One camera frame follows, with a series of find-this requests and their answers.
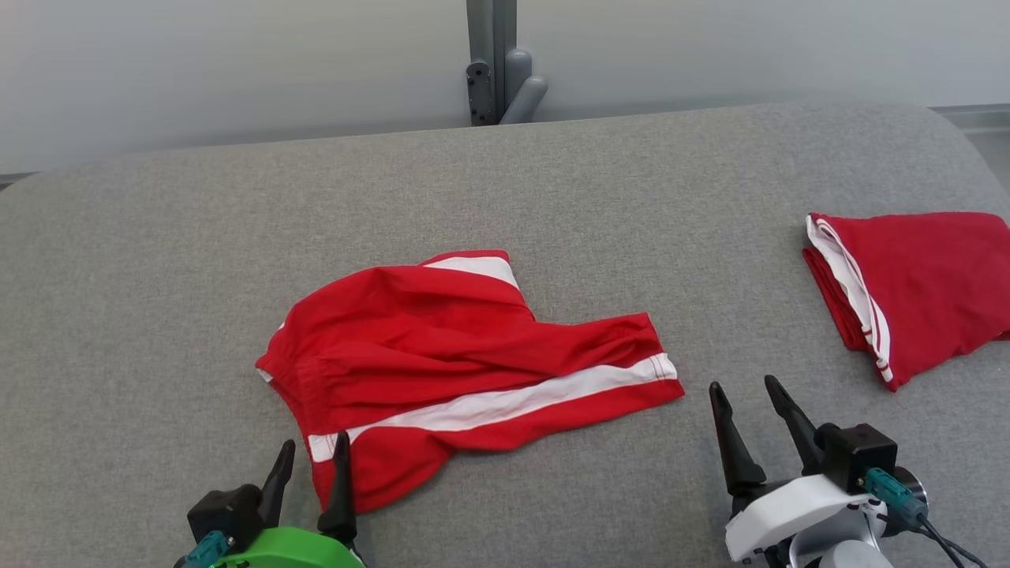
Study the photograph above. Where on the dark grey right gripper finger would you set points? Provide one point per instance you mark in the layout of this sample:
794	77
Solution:
738	454
801	438

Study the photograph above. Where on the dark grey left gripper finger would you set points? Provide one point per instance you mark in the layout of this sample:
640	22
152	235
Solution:
341	497
278	485

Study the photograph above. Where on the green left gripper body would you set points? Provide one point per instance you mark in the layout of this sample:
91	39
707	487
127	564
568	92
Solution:
292	551

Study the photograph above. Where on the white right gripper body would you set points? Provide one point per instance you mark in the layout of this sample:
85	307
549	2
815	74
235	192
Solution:
789	513

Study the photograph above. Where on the red shorts with white stripe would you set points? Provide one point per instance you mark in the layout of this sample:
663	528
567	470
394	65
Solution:
410	347

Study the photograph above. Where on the red shorts with zipper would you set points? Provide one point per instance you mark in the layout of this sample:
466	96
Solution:
931	284

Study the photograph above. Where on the grey hinge plate with bolts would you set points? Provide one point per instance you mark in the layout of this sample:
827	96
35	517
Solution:
478	95

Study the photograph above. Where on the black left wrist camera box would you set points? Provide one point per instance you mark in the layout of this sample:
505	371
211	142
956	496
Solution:
225	509

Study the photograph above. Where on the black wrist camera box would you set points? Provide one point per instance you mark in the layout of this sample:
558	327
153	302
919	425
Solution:
225	509
860	454

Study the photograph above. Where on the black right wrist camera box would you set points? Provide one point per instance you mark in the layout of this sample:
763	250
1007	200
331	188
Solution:
860	454

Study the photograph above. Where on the grey rounded tube bracket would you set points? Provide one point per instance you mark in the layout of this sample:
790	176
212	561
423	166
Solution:
525	91

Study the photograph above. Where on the grey metal post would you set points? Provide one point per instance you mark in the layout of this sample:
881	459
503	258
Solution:
493	31

